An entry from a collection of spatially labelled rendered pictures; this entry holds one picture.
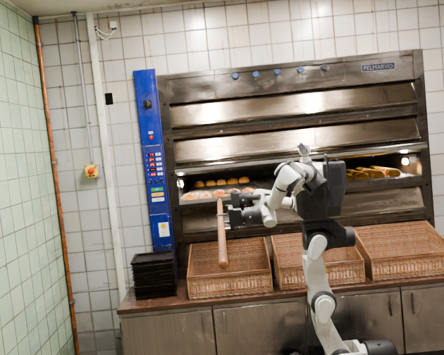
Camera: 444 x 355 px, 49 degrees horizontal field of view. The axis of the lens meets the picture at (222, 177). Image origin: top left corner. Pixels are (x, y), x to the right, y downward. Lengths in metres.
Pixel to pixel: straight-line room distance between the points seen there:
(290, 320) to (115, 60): 2.18
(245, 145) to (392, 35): 1.32
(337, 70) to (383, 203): 1.04
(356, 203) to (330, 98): 0.79
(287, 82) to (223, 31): 0.59
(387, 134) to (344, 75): 0.54
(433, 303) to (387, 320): 0.31
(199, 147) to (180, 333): 1.31
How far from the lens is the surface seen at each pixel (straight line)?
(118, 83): 3.68
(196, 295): 3.29
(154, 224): 3.63
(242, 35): 3.66
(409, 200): 3.86
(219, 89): 3.61
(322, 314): 2.83
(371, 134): 3.74
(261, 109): 3.59
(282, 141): 3.61
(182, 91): 3.62
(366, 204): 3.76
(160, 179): 3.58
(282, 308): 3.24
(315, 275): 2.81
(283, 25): 3.70
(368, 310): 3.35
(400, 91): 3.84
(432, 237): 3.81
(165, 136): 3.60
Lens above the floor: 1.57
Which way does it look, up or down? 4 degrees down
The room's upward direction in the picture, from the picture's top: 6 degrees counter-clockwise
